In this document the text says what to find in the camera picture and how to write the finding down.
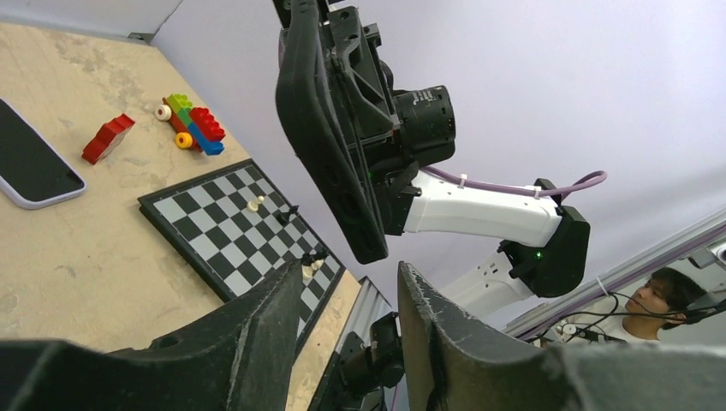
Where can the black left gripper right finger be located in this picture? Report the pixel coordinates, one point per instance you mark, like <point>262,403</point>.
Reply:
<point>453,361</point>

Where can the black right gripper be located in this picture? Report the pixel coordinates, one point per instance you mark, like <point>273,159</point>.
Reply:
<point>335,102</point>

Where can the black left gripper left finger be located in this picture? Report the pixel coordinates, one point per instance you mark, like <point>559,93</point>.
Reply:
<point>237,357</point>

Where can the phone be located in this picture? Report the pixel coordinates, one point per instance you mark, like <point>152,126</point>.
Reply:
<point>33,174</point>

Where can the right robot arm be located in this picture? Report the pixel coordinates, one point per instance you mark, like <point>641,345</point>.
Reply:
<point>542,243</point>

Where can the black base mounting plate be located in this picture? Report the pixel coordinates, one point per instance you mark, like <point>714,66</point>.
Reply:
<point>360,373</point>

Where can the white chess piece bottom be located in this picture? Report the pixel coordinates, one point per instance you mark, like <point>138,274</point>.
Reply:
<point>309,270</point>

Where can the white chess piece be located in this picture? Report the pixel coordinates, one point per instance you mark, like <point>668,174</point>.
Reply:
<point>309,270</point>
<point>254,204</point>

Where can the colourful toy brick car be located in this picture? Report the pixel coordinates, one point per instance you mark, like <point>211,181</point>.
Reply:
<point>196,128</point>

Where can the black chess piece bottom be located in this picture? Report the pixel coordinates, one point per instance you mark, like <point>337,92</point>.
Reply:
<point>315,257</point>

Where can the black chess piece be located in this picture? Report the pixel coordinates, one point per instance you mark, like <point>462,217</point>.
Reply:
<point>283,217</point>
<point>315,257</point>

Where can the white chess piece top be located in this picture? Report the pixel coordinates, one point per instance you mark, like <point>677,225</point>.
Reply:
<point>254,204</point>

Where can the black chess piece right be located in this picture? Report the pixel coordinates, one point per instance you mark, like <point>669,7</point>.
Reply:
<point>283,217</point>

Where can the black white chessboard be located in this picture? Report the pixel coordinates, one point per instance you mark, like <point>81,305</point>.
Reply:
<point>205,219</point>

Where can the red toy block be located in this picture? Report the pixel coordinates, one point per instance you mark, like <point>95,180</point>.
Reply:
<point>109,136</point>

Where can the person with headset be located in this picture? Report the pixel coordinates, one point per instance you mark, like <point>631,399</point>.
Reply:
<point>659,304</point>

